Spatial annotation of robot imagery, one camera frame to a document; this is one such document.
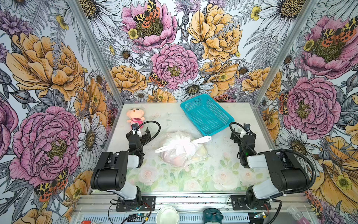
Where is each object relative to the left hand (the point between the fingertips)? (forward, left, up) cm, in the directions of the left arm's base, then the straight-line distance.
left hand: (141, 132), depth 93 cm
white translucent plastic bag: (-15, -26, +4) cm, 31 cm away
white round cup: (-44, -19, -11) cm, 49 cm away
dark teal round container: (-46, -40, 0) cm, 61 cm away
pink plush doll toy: (+16, +7, -2) cm, 18 cm away
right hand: (-1, -66, +1) cm, 66 cm away
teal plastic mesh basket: (+21, -48, -9) cm, 53 cm away
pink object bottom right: (-48, -85, -6) cm, 98 cm away
